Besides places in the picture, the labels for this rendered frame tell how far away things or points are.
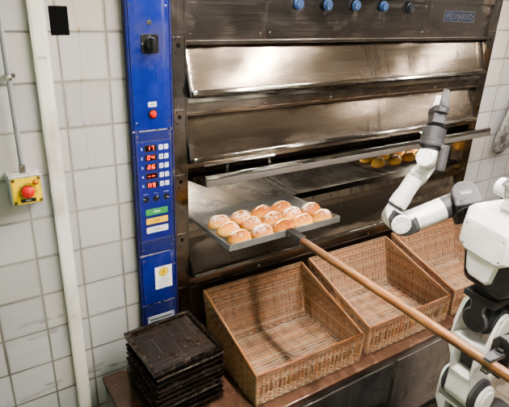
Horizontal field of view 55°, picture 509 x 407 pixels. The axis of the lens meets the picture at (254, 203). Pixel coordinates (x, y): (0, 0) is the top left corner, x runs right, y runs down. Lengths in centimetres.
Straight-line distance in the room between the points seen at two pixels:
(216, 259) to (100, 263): 51
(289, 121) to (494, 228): 94
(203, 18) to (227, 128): 43
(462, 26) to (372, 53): 64
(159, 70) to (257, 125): 51
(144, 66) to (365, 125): 117
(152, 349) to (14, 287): 54
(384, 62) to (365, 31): 20
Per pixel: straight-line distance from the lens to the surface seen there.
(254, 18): 203
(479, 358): 149
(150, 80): 180
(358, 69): 237
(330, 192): 247
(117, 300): 210
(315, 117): 228
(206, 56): 194
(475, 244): 192
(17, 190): 173
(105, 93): 179
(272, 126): 214
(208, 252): 218
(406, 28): 260
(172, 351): 194
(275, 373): 203
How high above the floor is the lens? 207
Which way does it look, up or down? 23 degrees down
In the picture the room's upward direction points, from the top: 2 degrees clockwise
